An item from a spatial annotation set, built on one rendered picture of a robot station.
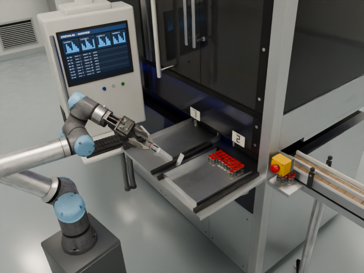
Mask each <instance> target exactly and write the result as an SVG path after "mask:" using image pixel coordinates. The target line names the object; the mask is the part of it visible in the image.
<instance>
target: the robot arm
mask: <svg viewBox="0 0 364 273"><path fill-rule="evenodd" d="M67 106H68V107H69V108H70V109H71V111H70V114H69V115H68V117H67V119H66V121H65V123H64V125H63V126H62V130H61V132H60V138H58V139H55V140H51V141H47V142H44V143H41V144H38V145H34V146H30V147H27V148H23V149H19V150H17V151H13V152H10V153H6V154H2V155H0V183H1V184H4V185H7V186H10V187H13V188H15V189H18V190H21V191H24V192H27V193H30V194H33V195H36V196H38V197H41V201H43V202H44V203H47V204H50V205H52V206H53V207H54V212H55V215H56V217H57V220H58V223H59V225H60V228H61V231H62V238H61V245H62V248H63V250H64V252H65V253H67V254H69V255H81V254H85V253H86V252H88V251H89V250H91V249H92V248H93V247H94V246H95V244H96V242H97V240H98V236H97V233H96V230H95V229H94V228H93V227H92V225H91V224H90V223H89V219H88V215H87V211H86V205H85V202H84V200H83V198H82V197H81V196H80V195H79V192H78V190H77V187H76V185H75V183H74V182H73V181H72V180H71V179H70V178H68V177H65V176H60V177H51V178H48V177H45V176H43V175H40V174H38V173H35V172H33V171H30V170H29V169H31V168H34V167H37V166H41V165H44V164H47V163H51V162H53V161H57V160H60V159H63V158H66V157H69V156H72V155H76V154H77V155H78V156H80V157H87V156H89V155H91V154H92V153H93V152H94V150H95V144H94V141H93V138H92V137H91V136H90V135H89V133H88V132H87V130H86V128H85V125H86V123H87V121H88V120H91V121H92V122H94V123H96V124H97V125H99V126H100V125H101V126H102V127H106V126H107V125H108V127H109V128H110V129H111V130H112V131H113V132H114V134H115V135H116V137H119V138H120V141H121V142H122V143H123V144H125V145H126V146H129V147H134V148H139V149H143V150H150V147H148V146H146V145H143V144H142V143H141V142H138V141H137V140H136V139H135V138H130V134H131V133H134V131H135V135H136V136H138V137H142V138H143V139H144V140H147V141H148V142H149V143H152V144H153V140H152V139H151V137H150V136H149V135H148V134H147V133H146V132H145V131H144V130H143V129H142V128H141V127H140V126H139V125H138V124H136V123H135V121H133V120H131V119H130V118H128V117H126V116H125V115H123V117H122V118H118V117H116V116H114V115H113V112H112V111H110V110H109V109H108V108H106V106H105V105H104V106H103V105H101V104H99V103H97V102H96V101H94V100H92V99H91V98H89V97H88V96H85V95H83V94H81V93H80V92H75V93H74V94H73V95H72V96H71V97H70V98H69V100H68V103H67Z"/></svg>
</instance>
